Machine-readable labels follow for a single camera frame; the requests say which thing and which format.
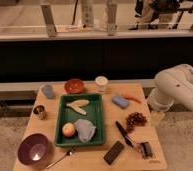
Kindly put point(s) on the small metal clip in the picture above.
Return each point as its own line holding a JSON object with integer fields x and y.
{"x": 146, "y": 150}

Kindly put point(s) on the grey-blue cloth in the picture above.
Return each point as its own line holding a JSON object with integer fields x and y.
{"x": 85, "y": 129}

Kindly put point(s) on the small metal cup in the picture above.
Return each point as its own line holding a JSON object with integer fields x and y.
{"x": 39, "y": 111}

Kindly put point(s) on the black rectangular block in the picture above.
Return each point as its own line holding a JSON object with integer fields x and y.
{"x": 113, "y": 152}

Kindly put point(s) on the bunch of dark grapes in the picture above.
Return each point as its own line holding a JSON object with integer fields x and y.
{"x": 135, "y": 119}

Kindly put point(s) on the green plastic tray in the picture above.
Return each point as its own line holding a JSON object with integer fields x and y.
{"x": 95, "y": 114}

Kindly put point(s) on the peach apple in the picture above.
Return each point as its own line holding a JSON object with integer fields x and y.
{"x": 68, "y": 130}

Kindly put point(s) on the orange carrot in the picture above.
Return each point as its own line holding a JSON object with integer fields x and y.
{"x": 129, "y": 97}

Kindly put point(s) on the red-orange bowl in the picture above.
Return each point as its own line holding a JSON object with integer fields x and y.
{"x": 74, "y": 86}

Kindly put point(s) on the white cup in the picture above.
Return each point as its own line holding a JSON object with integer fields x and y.
{"x": 101, "y": 82}

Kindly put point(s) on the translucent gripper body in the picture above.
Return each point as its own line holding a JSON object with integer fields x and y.
{"x": 156, "y": 118}

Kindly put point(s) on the purple bowl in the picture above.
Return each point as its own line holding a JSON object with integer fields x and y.
{"x": 34, "y": 149}

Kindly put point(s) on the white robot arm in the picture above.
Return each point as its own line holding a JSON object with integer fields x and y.
{"x": 173, "y": 84}

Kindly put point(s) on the blue sponge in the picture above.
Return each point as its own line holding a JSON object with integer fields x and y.
{"x": 120, "y": 101}

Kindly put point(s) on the light blue cup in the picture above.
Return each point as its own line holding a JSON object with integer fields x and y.
{"x": 47, "y": 90}

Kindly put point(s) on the metal fork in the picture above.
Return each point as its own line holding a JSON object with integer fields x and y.
{"x": 68, "y": 153}

